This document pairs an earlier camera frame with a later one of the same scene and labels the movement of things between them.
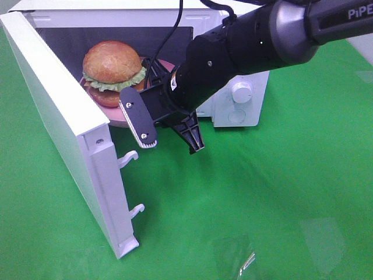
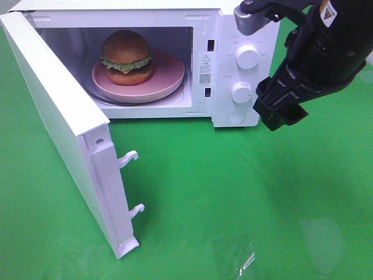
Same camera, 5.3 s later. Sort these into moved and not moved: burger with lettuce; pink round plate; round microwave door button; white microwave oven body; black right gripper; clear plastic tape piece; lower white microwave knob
Moved: black right gripper; pink round plate; burger with lettuce
Not moved: round microwave door button; lower white microwave knob; clear plastic tape piece; white microwave oven body
